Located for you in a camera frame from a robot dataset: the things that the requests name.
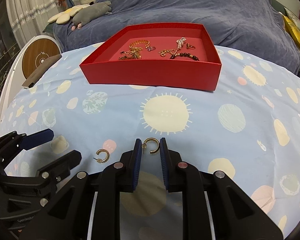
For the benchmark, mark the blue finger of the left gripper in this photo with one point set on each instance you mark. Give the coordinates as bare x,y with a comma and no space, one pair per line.
36,139

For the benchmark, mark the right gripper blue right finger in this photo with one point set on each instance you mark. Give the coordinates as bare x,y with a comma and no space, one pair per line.
164,161

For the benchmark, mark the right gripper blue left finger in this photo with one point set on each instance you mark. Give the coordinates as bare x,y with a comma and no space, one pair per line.
137,162

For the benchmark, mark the gold hoop earring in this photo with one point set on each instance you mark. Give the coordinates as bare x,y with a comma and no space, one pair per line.
154,145
102,156

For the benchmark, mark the red cardboard tray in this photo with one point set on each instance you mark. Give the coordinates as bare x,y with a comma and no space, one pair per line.
179,55

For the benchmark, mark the brown phone case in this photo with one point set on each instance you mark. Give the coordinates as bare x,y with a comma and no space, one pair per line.
40,70

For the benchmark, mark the round wooden white device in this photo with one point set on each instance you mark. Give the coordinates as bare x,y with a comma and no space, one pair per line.
33,54

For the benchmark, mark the blue planet print cloth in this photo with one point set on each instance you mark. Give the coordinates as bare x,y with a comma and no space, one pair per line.
249,127

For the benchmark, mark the flower shaped cushion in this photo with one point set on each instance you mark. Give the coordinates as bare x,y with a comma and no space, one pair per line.
64,17

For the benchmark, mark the white sheer curtain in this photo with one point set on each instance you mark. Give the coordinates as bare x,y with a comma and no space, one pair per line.
28,18

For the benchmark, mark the grey plush toy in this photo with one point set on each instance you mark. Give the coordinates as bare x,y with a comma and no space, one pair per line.
90,13

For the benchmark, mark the purple-blue bed blanket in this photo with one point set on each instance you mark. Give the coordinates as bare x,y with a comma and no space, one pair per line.
252,26

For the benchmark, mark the yellow gold pillow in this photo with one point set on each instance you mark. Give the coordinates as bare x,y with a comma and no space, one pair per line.
293,30

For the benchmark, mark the grey patterned pillow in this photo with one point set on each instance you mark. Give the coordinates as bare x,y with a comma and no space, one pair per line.
293,17

